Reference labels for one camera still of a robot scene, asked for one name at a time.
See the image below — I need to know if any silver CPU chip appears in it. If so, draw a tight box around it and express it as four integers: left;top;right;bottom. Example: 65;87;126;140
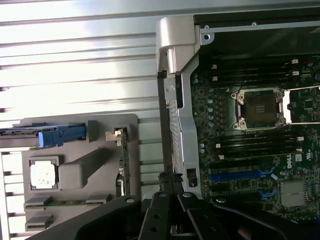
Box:
29;159;58;188

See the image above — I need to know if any silver chipset heatsink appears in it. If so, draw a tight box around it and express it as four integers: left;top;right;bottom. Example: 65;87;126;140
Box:
280;181;308;208

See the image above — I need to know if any grey parts rack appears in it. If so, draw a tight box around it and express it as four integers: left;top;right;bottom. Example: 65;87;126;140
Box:
18;113;141;236

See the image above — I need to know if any green motherboard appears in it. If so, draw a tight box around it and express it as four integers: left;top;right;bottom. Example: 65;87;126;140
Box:
191;58;320;223

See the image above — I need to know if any blue disk caddy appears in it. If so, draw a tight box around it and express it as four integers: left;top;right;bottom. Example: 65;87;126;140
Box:
0;122;87;148

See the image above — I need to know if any silver socket cover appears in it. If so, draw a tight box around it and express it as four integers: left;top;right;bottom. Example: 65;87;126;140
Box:
283;86;320;125

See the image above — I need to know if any open black PC case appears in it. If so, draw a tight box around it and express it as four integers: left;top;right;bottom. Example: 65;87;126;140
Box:
154;13;320;226

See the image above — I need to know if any CPU socket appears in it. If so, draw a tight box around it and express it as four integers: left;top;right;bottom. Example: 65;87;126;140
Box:
231;87;287;131

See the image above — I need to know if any green RAM stick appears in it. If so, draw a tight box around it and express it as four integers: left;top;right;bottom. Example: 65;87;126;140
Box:
23;199;108;208

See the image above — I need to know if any silver hard disk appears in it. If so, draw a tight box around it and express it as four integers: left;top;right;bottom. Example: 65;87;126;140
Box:
0;132;41;149

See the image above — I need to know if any blue expansion slot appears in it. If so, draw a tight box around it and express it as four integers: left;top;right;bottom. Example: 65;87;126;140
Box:
209;171;262;183

